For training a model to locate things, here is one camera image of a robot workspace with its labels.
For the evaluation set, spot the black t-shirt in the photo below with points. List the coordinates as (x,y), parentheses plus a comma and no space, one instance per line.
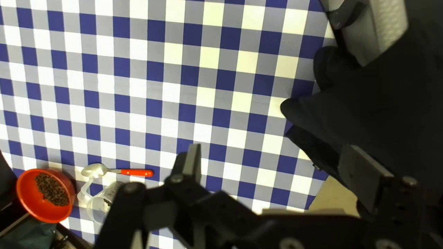
(392,105)

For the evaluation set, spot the blue white checkered tablecloth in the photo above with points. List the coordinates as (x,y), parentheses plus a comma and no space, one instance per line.
(139,83)

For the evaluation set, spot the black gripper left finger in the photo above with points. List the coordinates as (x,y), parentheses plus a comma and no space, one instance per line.
(184,208)

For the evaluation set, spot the clear plastic cup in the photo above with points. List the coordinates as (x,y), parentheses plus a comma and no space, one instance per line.
(97,198)

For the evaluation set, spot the red bowl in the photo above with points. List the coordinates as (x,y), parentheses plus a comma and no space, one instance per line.
(46,194)

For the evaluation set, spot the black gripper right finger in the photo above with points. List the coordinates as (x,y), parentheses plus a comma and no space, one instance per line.
(382,198)

